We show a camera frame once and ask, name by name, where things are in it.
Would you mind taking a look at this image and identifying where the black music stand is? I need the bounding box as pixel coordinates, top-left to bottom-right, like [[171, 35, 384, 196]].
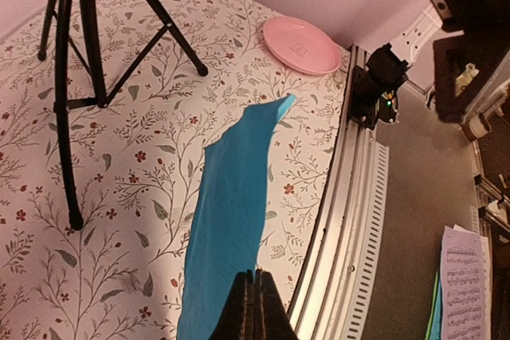
[[37, 0, 210, 232]]

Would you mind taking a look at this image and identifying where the front aluminium rail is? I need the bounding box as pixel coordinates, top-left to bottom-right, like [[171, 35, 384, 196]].
[[288, 45, 390, 339]]

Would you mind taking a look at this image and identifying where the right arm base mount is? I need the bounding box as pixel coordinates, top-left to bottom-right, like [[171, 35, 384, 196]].
[[348, 43, 410, 130]]

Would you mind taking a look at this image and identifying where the pink plastic plate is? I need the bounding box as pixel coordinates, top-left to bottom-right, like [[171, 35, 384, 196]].
[[262, 16, 342, 76]]

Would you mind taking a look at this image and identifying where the white sheet music stack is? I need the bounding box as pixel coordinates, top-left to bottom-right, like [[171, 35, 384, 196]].
[[425, 225, 492, 339]]

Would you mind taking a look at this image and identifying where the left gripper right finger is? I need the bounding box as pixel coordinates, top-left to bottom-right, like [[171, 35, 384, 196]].
[[253, 269, 298, 340]]

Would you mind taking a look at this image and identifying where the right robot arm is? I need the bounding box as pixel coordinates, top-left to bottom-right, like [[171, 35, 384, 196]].
[[349, 0, 509, 129]]

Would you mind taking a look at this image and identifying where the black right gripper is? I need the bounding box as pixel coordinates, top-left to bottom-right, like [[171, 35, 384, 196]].
[[430, 0, 509, 123]]

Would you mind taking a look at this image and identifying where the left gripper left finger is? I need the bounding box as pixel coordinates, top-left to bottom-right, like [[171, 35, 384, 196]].
[[210, 270, 255, 340]]

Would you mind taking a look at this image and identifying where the blue sheet music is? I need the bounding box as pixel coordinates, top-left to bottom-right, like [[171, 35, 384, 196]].
[[177, 95, 296, 339]]

